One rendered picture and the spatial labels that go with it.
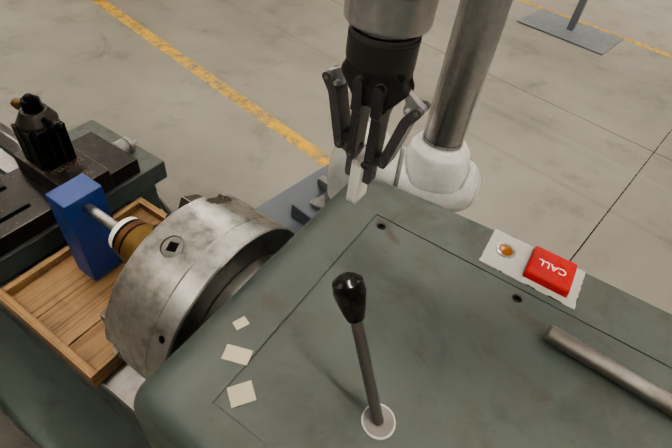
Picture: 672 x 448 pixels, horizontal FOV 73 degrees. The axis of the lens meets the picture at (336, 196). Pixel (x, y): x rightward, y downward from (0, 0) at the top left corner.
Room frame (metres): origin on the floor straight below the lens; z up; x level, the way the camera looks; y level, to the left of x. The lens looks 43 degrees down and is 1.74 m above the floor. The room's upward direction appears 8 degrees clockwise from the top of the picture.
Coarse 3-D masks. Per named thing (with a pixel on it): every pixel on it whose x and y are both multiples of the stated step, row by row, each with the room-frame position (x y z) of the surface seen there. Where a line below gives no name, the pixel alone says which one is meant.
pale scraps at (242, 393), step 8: (240, 320) 0.28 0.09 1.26; (240, 328) 0.27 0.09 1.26; (224, 352) 0.24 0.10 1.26; (232, 352) 0.24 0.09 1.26; (240, 352) 0.24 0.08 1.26; (248, 352) 0.25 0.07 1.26; (232, 360) 0.23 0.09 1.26; (240, 360) 0.24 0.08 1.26; (248, 360) 0.24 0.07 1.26; (240, 384) 0.21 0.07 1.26; (248, 384) 0.21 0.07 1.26; (232, 392) 0.20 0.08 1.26; (240, 392) 0.20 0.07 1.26; (248, 392) 0.20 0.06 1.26; (232, 400) 0.19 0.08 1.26; (240, 400) 0.19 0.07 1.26; (248, 400) 0.19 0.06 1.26
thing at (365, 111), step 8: (360, 80) 0.44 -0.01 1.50; (352, 88) 0.45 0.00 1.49; (360, 88) 0.44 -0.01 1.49; (352, 96) 0.45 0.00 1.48; (360, 96) 0.44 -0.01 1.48; (352, 104) 0.45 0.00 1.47; (360, 104) 0.44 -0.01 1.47; (352, 112) 0.45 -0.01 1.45; (360, 112) 0.45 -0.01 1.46; (368, 112) 0.46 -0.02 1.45; (352, 120) 0.45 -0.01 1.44; (360, 120) 0.45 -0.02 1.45; (352, 128) 0.45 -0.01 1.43; (360, 128) 0.45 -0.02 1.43; (352, 136) 0.45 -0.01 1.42; (360, 136) 0.46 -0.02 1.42; (352, 144) 0.45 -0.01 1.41; (360, 144) 0.47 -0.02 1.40; (352, 152) 0.45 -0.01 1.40
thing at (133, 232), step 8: (128, 224) 0.52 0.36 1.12; (136, 224) 0.52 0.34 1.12; (144, 224) 0.53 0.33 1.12; (152, 224) 0.54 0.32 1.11; (120, 232) 0.50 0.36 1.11; (128, 232) 0.51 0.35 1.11; (136, 232) 0.50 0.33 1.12; (144, 232) 0.51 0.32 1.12; (112, 240) 0.50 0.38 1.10; (120, 240) 0.49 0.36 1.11; (128, 240) 0.49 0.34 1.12; (136, 240) 0.49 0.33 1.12; (112, 248) 0.49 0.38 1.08; (120, 248) 0.49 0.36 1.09; (128, 248) 0.48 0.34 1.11; (136, 248) 0.47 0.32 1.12; (120, 256) 0.47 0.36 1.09; (128, 256) 0.47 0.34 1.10
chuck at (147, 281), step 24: (168, 216) 0.45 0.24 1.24; (192, 216) 0.45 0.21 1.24; (216, 216) 0.46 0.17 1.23; (240, 216) 0.48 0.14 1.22; (264, 216) 0.51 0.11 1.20; (144, 240) 0.41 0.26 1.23; (192, 240) 0.41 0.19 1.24; (216, 240) 0.41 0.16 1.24; (144, 264) 0.37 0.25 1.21; (168, 264) 0.37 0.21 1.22; (192, 264) 0.37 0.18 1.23; (120, 288) 0.35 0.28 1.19; (144, 288) 0.34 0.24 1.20; (168, 288) 0.34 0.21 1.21; (120, 312) 0.33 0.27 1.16; (144, 312) 0.32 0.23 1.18; (120, 336) 0.31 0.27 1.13; (144, 336) 0.30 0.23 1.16; (144, 360) 0.28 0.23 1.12
